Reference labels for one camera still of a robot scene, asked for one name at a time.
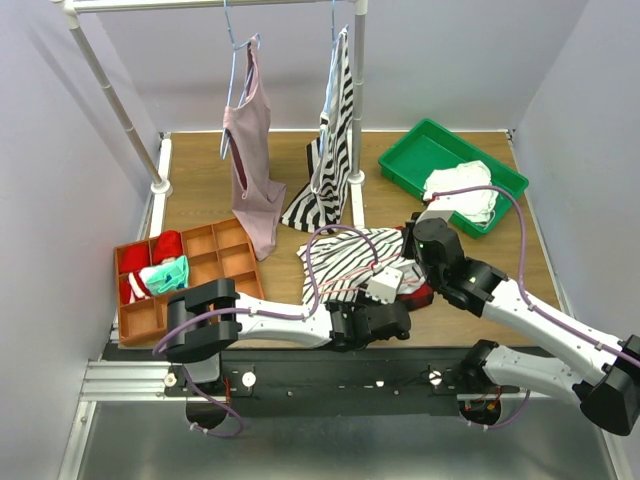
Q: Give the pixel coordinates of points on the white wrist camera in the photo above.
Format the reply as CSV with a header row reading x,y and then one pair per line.
x,y
440,207
384,285

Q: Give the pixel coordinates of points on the green plastic tray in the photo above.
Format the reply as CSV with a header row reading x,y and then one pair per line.
x,y
429,147

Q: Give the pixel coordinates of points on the red black plaid shirt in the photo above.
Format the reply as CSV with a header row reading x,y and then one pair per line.
x,y
423,295

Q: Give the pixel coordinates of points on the pink wire hanger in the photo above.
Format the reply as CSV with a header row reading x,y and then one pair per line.
x,y
347,286

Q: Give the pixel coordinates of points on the mauve tank top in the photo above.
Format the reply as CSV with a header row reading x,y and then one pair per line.
x,y
257,200

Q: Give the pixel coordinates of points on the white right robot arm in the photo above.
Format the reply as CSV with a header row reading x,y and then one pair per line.
x,y
595,371

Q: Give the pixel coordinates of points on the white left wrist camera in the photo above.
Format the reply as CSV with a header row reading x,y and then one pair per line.
x,y
384,285

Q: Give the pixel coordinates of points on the white cloth in tray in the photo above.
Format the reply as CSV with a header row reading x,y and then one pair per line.
x,y
476,206

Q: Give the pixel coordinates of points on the orange compartment organizer box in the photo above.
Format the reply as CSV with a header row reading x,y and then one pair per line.
x,y
218,250

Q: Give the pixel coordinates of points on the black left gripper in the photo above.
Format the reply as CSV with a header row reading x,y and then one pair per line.
x,y
405,298

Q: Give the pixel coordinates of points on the teal cloth bundle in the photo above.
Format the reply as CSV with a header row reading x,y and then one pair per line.
x,y
166,277

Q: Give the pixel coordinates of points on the red sock roll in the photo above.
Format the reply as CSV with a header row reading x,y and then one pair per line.
x,y
167,246

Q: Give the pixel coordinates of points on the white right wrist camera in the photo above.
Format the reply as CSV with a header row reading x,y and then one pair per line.
x,y
440,207

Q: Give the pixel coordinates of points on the bold black white striped top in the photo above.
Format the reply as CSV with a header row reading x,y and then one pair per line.
x,y
308,211

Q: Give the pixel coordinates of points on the red white striped sock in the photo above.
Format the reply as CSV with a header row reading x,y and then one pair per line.
x,y
132,289

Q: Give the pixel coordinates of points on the thin striped tank top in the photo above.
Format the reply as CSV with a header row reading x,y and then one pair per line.
x,y
330,257

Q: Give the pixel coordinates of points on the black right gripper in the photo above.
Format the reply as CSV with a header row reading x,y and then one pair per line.
x,y
408,235

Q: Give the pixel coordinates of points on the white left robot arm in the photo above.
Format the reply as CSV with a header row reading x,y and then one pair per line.
x,y
203,321

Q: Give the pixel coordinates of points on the blue hanger with striped top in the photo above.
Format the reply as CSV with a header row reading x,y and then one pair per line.
x,y
329,113

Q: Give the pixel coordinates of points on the blue hanger with mauve top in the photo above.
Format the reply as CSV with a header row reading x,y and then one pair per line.
x,y
237,49

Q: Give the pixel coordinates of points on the silver clothes rack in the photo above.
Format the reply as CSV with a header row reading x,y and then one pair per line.
x,y
161,187

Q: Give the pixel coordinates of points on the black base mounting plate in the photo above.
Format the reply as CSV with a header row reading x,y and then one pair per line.
x,y
370,382

